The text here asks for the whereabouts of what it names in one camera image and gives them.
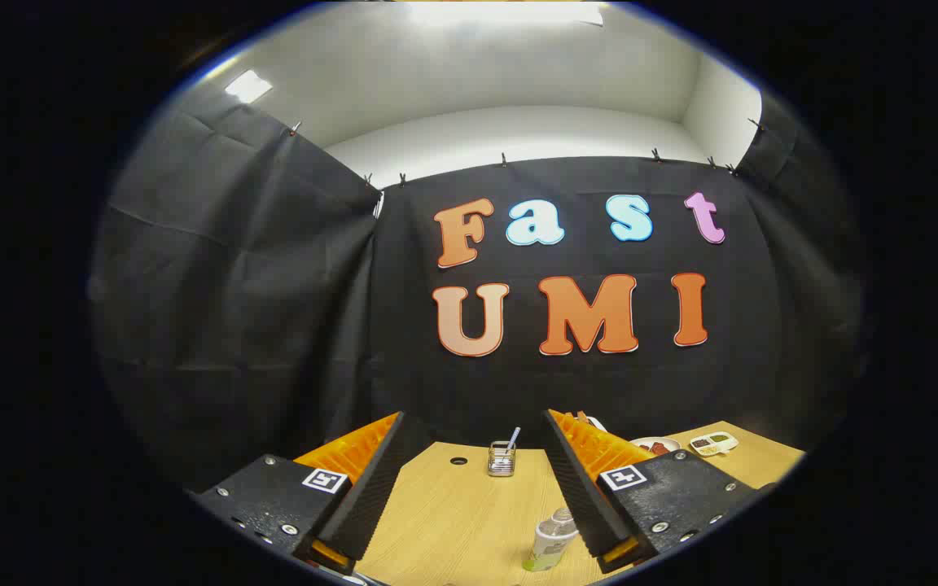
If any large ceiling light panel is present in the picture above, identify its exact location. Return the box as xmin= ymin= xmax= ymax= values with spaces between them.
xmin=408 ymin=0 xmax=604 ymax=29

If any wooden table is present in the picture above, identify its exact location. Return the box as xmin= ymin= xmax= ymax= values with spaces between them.
xmin=351 ymin=419 xmax=808 ymax=586

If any metal wire holder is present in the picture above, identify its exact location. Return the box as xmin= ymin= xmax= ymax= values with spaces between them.
xmin=487 ymin=440 xmax=517 ymax=478

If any clear juice bottle green label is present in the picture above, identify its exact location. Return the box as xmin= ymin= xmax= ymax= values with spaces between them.
xmin=523 ymin=506 xmax=580 ymax=572

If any small ceiling light panel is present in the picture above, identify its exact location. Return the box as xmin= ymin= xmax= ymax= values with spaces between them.
xmin=225 ymin=69 xmax=274 ymax=105

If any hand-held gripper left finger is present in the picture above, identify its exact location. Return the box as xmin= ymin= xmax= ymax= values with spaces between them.
xmin=192 ymin=411 xmax=436 ymax=575

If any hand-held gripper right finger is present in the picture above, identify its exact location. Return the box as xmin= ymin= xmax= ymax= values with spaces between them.
xmin=542 ymin=409 xmax=775 ymax=575

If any white divided snack tray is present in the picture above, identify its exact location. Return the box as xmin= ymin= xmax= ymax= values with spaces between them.
xmin=689 ymin=432 xmax=739 ymax=457

